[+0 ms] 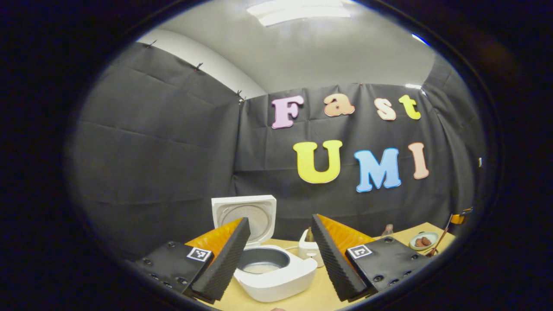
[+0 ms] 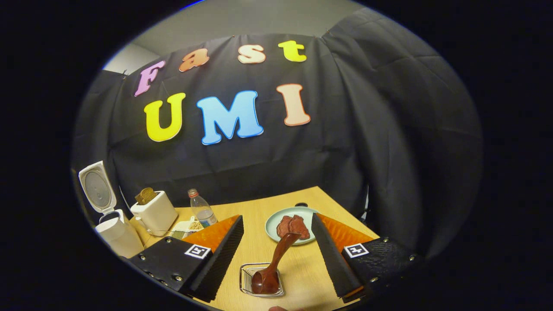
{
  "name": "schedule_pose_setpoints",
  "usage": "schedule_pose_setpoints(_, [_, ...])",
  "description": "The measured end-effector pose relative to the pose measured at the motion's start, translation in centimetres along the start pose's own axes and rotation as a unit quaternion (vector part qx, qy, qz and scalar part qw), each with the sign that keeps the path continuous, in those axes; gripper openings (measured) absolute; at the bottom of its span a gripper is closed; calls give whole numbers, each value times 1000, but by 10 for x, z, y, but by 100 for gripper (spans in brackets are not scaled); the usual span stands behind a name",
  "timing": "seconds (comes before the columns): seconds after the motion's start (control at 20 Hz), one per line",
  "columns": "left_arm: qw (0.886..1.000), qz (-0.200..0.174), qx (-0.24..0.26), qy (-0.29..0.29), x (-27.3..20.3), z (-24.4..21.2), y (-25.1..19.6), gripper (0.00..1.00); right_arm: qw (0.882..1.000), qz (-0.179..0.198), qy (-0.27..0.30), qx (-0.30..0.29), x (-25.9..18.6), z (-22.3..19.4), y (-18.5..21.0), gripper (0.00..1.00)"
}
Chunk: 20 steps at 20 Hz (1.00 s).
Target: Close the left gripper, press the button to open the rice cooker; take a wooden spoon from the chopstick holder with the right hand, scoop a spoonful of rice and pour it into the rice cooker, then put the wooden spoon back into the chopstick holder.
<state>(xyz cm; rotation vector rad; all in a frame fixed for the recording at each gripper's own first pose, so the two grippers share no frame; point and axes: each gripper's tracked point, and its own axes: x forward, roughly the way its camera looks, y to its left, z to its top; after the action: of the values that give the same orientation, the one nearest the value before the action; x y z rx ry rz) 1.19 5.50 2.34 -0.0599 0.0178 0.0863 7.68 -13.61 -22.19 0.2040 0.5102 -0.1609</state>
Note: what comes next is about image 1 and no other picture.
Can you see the clear plastic bottle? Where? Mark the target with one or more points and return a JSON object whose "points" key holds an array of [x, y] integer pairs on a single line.
{"points": [[387, 231]]}

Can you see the brown toast slice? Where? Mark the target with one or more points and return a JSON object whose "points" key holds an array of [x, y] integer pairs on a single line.
{"points": [[309, 235]]}

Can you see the ceiling light panel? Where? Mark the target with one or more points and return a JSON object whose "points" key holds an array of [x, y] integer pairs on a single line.
{"points": [[302, 11]]}

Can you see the red meat slice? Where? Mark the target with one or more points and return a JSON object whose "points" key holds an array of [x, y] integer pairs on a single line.
{"points": [[427, 240], [419, 243]]}

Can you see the brown wooden spoon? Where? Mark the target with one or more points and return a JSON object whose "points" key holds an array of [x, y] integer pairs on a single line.
{"points": [[440, 235]]}

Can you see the black backdrop cloth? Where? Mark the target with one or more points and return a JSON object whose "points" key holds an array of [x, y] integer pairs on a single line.
{"points": [[164, 164]]}

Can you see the white toaster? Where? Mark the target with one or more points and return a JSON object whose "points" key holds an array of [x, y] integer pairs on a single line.
{"points": [[307, 250]]}

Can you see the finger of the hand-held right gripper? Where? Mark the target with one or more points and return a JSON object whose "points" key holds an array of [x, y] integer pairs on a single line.
{"points": [[459, 218]]}

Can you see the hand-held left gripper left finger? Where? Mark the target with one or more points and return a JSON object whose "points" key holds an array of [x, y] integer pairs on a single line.
{"points": [[227, 268]]}

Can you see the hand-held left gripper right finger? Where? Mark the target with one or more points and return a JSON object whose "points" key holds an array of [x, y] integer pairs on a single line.
{"points": [[335, 263]]}

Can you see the white rice cooker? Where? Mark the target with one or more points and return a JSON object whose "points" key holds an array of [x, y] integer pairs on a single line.
{"points": [[276, 280]]}

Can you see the light green plate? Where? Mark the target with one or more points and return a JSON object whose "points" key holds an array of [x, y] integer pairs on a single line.
{"points": [[414, 247]]}

